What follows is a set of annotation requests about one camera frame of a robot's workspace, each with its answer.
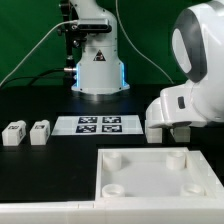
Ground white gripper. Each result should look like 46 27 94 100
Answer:
146 98 165 128

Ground white square table top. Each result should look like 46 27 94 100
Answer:
95 148 224 198

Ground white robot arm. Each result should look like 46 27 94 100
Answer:
70 0 224 128

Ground white sheet with tags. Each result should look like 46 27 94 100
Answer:
52 115 143 136

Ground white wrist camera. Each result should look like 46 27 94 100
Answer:
159 81 198 128

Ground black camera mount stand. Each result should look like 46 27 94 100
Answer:
57 0 85 88

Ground black cable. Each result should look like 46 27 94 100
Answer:
0 68 66 90

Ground white cable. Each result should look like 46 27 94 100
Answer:
0 19 79 88

